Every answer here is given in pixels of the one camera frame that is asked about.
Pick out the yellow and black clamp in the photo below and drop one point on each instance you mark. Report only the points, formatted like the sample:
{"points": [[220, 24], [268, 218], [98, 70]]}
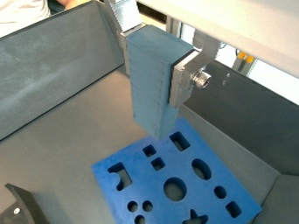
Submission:
{"points": [[246, 59]]}

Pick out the white overhead beam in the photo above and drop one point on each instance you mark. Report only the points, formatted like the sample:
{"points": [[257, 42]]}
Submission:
{"points": [[262, 27]]}

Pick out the person in white shirt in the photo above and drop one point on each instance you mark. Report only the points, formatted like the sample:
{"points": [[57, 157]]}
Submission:
{"points": [[19, 13]]}

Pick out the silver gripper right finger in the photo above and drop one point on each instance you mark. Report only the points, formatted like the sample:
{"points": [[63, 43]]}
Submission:
{"points": [[189, 74]]}

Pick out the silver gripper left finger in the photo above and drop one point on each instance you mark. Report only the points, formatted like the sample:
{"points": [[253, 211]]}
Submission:
{"points": [[128, 21]]}

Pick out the dark grey tray enclosure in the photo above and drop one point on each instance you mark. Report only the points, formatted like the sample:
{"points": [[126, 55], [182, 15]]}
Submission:
{"points": [[66, 116]]}

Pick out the black curved bracket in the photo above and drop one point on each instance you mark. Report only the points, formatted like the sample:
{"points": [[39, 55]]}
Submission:
{"points": [[25, 211]]}

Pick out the blue-grey rectangular block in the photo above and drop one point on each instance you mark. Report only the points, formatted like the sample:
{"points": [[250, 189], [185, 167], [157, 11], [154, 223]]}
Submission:
{"points": [[154, 51]]}

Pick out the blue foam shape board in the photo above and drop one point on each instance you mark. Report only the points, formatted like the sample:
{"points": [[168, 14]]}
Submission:
{"points": [[172, 181]]}

